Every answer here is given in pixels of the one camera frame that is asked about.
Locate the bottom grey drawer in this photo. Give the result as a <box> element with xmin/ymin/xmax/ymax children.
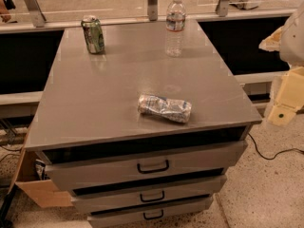
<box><xmin>87</xmin><ymin>196</ymin><xmax>213</xmax><ymax>228</ymax></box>

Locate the grey side shelf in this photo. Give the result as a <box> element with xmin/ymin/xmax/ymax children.
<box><xmin>0</xmin><ymin>91</ymin><xmax>43</xmax><ymax>119</ymax></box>
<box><xmin>235</xmin><ymin>71</ymin><xmax>284</xmax><ymax>95</ymax></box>

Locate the black top drawer handle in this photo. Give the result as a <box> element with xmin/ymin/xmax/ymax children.
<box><xmin>137</xmin><ymin>160</ymin><xmax>170</xmax><ymax>175</ymax></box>

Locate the black floor cable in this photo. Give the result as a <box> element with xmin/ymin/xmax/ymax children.
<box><xmin>246</xmin><ymin>132</ymin><xmax>304</xmax><ymax>161</ymax></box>

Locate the green soda can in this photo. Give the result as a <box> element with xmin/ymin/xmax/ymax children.
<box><xmin>81</xmin><ymin>15</ymin><xmax>105</xmax><ymax>54</ymax></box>

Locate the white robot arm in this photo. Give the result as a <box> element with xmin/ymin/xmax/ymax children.
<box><xmin>258</xmin><ymin>3</ymin><xmax>304</xmax><ymax>126</ymax></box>

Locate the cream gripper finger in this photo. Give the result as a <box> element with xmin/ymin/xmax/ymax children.
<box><xmin>268</xmin><ymin>66</ymin><xmax>304</xmax><ymax>126</ymax></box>
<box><xmin>258</xmin><ymin>28</ymin><xmax>282</xmax><ymax>52</ymax></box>

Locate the top grey drawer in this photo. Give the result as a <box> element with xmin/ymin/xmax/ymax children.
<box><xmin>46</xmin><ymin>141</ymin><xmax>247</xmax><ymax>191</ymax></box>

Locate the black bottom drawer handle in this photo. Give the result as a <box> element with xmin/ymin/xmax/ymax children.
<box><xmin>142</xmin><ymin>209</ymin><xmax>164</xmax><ymax>220</ymax></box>

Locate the black middle drawer handle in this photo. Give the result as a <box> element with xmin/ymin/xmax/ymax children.
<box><xmin>140</xmin><ymin>191</ymin><xmax>165</xmax><ymax>203</ymax></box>

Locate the middle grey drawer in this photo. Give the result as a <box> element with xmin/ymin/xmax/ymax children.
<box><xmin>71</xmin><ymin>175</ymin><xmax>227</xmax><ymax>213</ymax></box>

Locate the crushed silver redbull can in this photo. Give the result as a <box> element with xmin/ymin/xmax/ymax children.
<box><xmin>138</xmin><ymin>94</ymin><xmax>192</xmax><ymax>124</ymax></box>

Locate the black drawer handle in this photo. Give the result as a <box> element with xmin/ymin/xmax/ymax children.
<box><xmin>137</xmin><ymin>160</ymin><xmax>170</xmax><ymax>175</ymax></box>
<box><xmin>140</xmin><ymin>191</ymin><xmax>165</xmax><ymax>203</ymax></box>
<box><xmin>142</xmin><ymin>209</ymin><xmax>164</xmax><ymax>220</ymax></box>

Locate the grey side shelf left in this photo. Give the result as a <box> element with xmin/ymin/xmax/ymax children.
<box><xmin>0</xmin><ymin>91</ymin><xmax>43</xmax><ymax>119</ymax></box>

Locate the metal window frame rail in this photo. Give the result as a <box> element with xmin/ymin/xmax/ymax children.
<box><xmin>0</xmin><ymin>0</ymin><xmax>298</xmax><ymax>34</ymax></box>

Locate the brown cardboard box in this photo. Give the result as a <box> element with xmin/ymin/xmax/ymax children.
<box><xmin>11</xmin><ymin>149</ymin><xmax>72</xmax><ymax>208</ymax></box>

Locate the grey drawer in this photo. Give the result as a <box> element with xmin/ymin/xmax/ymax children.
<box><xmin>71</xmin><ymin>175</ymin><xmax>227</xmax><ymax>213</ymax></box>
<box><xmin>87</xmin><ymin>196</ymin><xmax>213</xmax><ymax>228</ymax></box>
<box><xmin>46</xmin><ymin>141</ymin><xmax>247</xmax><ymax>191</ymax></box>

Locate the grey side shelf right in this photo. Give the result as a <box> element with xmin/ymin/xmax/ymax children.
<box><xmin>235</xmin><ymin>71</ymin><xmax>284</xmax><ymax>95</ymax></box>

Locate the grey drawer cabinet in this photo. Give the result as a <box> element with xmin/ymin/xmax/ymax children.
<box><xmin>25</xmin><ymin>21</ymin><xmax>260</xmax><ymax>228</ymax></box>

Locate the clear plastic water bottle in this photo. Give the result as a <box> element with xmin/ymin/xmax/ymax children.
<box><xmin>165</xmin><ymin>0</ymin><xmax>186</xmax><ymax>57</ymax></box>

